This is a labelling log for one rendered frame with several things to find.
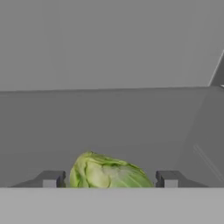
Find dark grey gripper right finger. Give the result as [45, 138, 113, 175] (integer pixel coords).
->
[155, 170, 208, 188]

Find green brussel sprout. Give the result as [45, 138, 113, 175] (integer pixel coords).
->
[68, 150, 155, 189]

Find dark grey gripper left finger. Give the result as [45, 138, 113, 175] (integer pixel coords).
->
[11, 170, 67, 188]

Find grey fridge shelf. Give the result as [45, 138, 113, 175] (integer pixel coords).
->
[0, 86, 224, 188]

